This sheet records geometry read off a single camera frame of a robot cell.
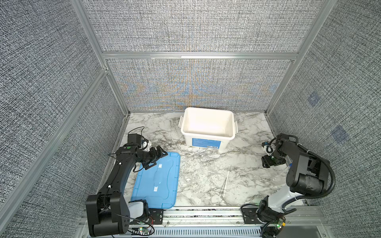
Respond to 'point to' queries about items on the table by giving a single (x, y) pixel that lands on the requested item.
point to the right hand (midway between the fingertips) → (273, 163)
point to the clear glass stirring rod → (226, 181)
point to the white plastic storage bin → (208, 128)
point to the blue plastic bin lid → (158, 185)
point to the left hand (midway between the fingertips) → (161, 157)
